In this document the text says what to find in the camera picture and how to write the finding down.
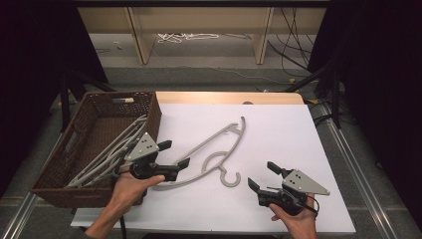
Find person's right hand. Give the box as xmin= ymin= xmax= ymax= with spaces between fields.
xmin=269 ymin=193 xmax=318 ymax=237

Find light wooden table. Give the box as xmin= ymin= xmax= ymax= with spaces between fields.
xmin=154 ymin=92 xmax=306 ymax=106

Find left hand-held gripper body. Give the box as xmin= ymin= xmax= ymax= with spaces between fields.
xmin=126 ymin=131 xmax=180 ymax=182

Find brown wicker basket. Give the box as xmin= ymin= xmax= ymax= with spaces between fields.
xmin=29 ymin=91 xmax=163 ymax=209

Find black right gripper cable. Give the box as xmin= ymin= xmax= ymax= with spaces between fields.
xmin=305 ymin=193 xmax=321 ymax=218

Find white table sheet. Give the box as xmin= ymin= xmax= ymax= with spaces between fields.
xmin=70 ymin=103 xmax=357 ymax=236

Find dark curtain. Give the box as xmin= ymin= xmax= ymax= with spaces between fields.
xmin=0 ymin=0 xmax=108 ymax=200
xmin=307 ymin=0 xmax=422 ymax=230

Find black metal stand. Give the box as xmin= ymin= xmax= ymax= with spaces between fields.
xmin=284 ymin=61 xmax=344 ymax=130
xmin=59 ymin=69 xmax=117 ymax=133

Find person's left hand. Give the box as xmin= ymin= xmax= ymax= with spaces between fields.
xmin=108 ymin=170 xmax=166 ymax=217

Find coiled white cable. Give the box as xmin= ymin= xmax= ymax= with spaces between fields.
xmin=156 ymin=32 xmax=221 ymax=45

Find bundle of black cables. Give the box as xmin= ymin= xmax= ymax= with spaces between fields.
xmin=266 ymin=7 xmax=317 ymax=78

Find metal floor rail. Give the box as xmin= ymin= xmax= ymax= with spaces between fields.
xmin=318 ymin=102 xmax=401 ymax=239
xmin=0 ymin=191 xmax=38 ymax=239

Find light wooden shelf unit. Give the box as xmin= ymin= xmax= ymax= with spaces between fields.
xmin=77 ymin=6 xmax=327 ymax=66

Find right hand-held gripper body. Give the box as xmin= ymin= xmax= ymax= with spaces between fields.
xmin=257 ymin=168 xmax=331 ymax=217

